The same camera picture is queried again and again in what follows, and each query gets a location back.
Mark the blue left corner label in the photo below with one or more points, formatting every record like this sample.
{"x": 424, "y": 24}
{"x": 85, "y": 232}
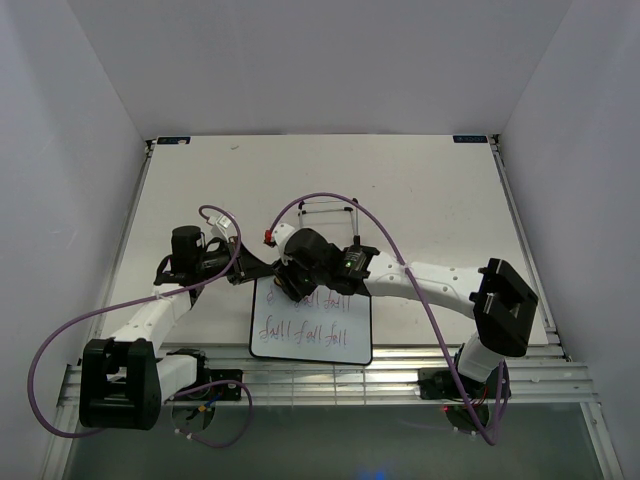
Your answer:
{"x": 173, "y": 140}

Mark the black-framed small whiteboard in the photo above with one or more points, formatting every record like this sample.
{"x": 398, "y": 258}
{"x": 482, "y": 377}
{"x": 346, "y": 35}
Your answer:
{"x": 324, "y": 327}

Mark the blue right corner label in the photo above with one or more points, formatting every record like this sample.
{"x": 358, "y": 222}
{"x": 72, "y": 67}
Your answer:
{"x": 470, "y": 139}

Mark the metal wire whiteboard stand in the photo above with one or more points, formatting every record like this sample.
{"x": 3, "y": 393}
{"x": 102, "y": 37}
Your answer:
{"x": 335, "y": 219}

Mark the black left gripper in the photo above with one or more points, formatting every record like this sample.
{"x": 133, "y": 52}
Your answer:
{"x": 251, "y": 267}

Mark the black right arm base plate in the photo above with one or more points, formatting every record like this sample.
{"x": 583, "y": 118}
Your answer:
{"x": 438, "y": 384}

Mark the blue corner label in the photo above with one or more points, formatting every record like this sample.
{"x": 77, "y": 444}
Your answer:
{"x": 173, "y": 140}
{"x": 470, "y": 139}

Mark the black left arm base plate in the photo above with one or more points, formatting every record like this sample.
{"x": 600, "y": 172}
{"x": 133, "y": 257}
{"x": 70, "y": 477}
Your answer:
{"x": 225, "y": 388}

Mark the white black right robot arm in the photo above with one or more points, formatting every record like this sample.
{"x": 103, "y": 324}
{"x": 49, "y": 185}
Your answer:
{"x": 499, "y": 301}

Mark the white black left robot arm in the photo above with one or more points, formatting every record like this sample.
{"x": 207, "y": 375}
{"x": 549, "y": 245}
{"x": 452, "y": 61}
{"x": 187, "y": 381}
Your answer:
{"x": 124, "y": 379}

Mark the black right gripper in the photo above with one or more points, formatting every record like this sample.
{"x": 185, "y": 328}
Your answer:
{"x": 285, "y": 275}

